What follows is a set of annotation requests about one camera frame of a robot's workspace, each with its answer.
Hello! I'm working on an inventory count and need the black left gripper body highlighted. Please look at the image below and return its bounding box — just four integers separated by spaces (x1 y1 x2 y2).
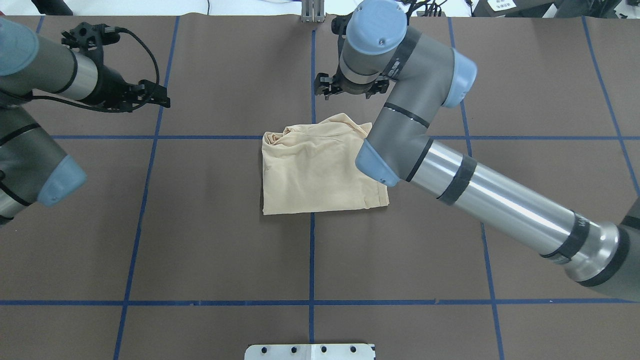
93 66 142 112

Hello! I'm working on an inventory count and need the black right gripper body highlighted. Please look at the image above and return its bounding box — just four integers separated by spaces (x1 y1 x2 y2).
333 70 375 97

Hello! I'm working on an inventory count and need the beige long sleeve shirt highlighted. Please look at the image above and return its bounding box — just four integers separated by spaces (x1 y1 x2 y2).
262 112 390 215

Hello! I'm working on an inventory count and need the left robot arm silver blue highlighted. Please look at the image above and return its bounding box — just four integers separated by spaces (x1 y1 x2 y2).
0 16 171 226

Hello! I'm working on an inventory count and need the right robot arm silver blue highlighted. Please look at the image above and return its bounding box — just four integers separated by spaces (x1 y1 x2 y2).
314 0 639 302

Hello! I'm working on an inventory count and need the black box with label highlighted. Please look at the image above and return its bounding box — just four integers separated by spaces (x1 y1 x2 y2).
471 0 556 18

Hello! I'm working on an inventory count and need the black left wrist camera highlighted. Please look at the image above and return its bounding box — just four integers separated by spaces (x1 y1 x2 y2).
61 22 121 66

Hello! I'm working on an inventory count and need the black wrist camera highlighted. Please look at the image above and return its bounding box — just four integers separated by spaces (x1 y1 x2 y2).
61 22 121 66
330 13 353 56

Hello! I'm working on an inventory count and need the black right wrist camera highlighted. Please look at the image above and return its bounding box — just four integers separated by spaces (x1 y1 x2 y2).
330 13 353 56

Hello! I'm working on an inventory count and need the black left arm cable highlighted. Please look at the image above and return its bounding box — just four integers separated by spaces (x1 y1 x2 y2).
30 27 161 114

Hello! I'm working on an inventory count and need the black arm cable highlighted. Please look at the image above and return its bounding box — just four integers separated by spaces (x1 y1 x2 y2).
30 27 161 114
405 0 446 16

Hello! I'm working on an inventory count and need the aluminium frame post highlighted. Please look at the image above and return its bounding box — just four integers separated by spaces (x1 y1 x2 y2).
300 0 326 23

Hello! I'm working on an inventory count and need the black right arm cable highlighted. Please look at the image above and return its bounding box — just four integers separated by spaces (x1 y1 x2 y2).
405 0 446 16

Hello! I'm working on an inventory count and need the white central pedestal column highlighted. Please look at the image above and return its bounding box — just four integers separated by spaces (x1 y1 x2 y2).
244 342 377 360

